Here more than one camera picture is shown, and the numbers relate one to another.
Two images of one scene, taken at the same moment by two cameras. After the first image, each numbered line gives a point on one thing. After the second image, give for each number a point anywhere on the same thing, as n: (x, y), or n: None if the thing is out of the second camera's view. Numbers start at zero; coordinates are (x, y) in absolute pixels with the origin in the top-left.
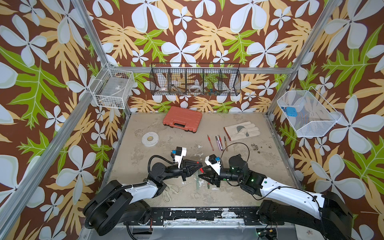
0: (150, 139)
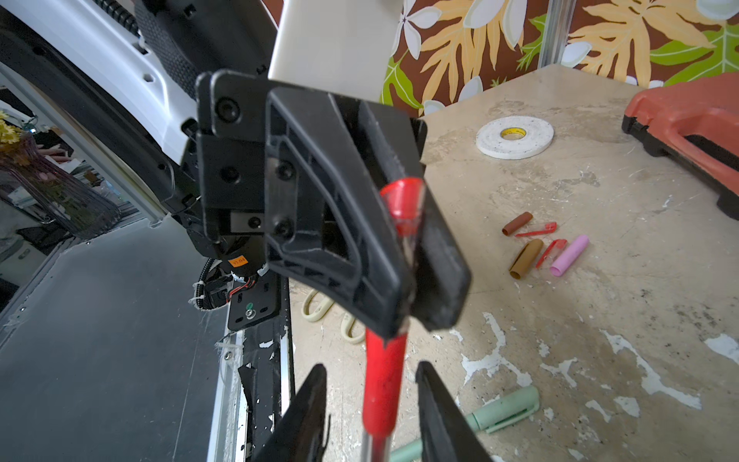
0: (490, 141)
